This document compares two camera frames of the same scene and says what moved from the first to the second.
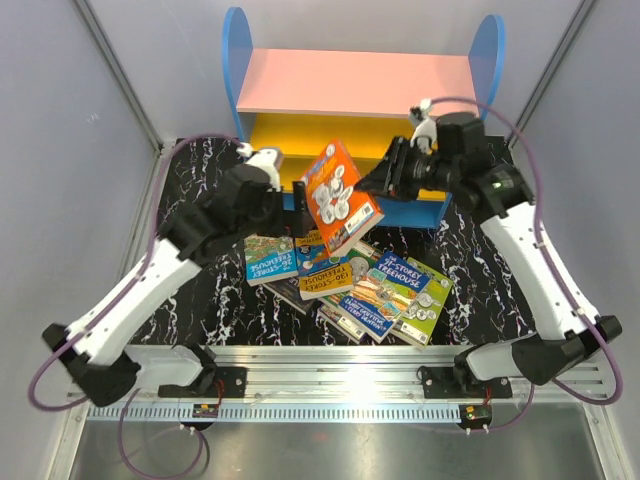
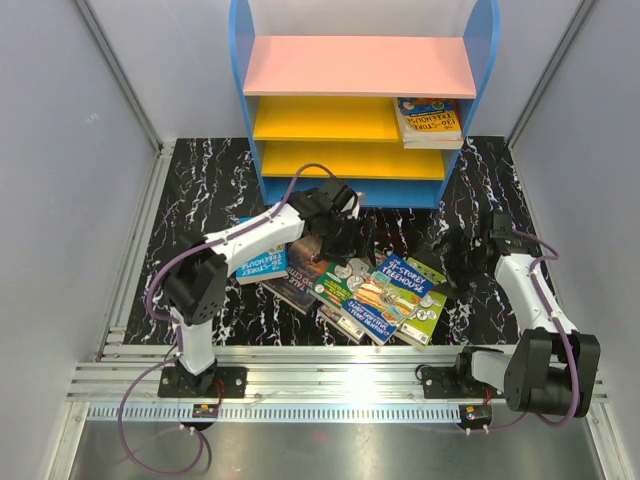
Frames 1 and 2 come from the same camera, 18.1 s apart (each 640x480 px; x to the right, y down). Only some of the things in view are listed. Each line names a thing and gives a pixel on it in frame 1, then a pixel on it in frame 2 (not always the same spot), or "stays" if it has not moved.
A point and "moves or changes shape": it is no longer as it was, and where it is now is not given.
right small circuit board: x=475 y=415 stays
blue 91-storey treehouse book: x=376 y=304 stays
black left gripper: x=297 y=222 to x=353 y=246
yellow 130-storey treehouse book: x=318 y=271 moves or changes shape
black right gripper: x=388 y=177 to x=457 y=240
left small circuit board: x=208 y=410 stays
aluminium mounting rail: x=367 y=374 stays
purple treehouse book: x=340 y=321 stays
